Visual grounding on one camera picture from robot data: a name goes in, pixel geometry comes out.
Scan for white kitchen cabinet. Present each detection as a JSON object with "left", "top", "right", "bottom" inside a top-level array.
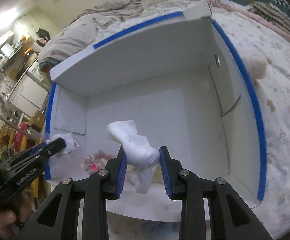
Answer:
[{"left": 8, "top": 76, "right": 48, "bottom": 115}]

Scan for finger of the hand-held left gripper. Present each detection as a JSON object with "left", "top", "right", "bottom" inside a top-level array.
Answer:
[
  {"left": 33, "top": 137, "right": 67, "bottom": 162},
  {"left": 8, "top": 141, "right": 48, "bottom": 164}
]

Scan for clear plastic bag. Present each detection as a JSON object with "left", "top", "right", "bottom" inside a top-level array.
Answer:
[{"left": 48, "top": 134, "right": 80, "bottom": 160}]

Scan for brown cardboard box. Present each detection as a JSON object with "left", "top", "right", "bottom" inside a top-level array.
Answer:
[{"left": 31, "top": 110, "right": 46, "bottom": 130}]

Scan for white knotted sock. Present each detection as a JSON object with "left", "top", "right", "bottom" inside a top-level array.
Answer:
[{"left": 106, "top": 120, "right": 160, "bottom": 194}]

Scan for ceiling light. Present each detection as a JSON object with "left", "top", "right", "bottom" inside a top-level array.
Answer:
[{"left": 0, "top": 7, "right": 18, "bottom": 32}]

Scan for brown knitted blanket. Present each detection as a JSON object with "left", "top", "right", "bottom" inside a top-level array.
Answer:
[{"left": 249, "top": 1, "right": 290, "bottom": 42}]

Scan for yellow wooden rack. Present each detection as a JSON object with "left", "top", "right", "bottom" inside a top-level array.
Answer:
[{"left": 0, "top": 127, "right": 18, "bottom": 157}]

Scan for cream fluffy plush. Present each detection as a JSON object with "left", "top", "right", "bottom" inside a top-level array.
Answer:
[{"left": 240, "top": 52, "right": 268, "bottom": 79}]

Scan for red bag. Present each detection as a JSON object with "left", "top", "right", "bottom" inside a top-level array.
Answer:
[{"left": 13, "top": 122, "right": 32, "bottom": 151}]

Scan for beige printed duvet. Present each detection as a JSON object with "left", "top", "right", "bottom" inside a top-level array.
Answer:
[{"left": 38, "top": 0, "right": 145, "bottom": 68}]

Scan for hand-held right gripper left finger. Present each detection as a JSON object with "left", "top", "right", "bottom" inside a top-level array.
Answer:
[{"left": 16, "top": 145, "right": 128, "bottom": 240}]

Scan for pink blanket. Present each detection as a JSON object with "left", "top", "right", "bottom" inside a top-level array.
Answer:
[{"left": 192, "top": 0, "right": 290, "bottom": 53}]

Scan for blue cardboard box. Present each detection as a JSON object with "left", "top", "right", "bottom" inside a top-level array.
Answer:
[{"left": 44, "top": 0, "right": 267, "bottom": 223}]

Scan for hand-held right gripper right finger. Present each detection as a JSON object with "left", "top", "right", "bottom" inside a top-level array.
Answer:
[{"left": 159, "top": 146, "right": 273, "bottom": 240}]

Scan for white washing machine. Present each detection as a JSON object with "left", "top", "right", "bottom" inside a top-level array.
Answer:
[{"left": 26, "top": 61, "right": 48, "bottom": 85}]

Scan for pink patterned sock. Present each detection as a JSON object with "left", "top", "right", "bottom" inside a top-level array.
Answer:
[{"left": 81, "top": 150, "right": 116, "bottom": 178}]

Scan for person's left hand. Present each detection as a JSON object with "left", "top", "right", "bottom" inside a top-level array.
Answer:
[{"left": 0, "top": 192, "right": 35, "bottom": 233}]

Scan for dark hanging clothes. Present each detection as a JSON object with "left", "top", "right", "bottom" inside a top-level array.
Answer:
[{"left": 36, "top": 29, "right": 51, "bottom": 47}]

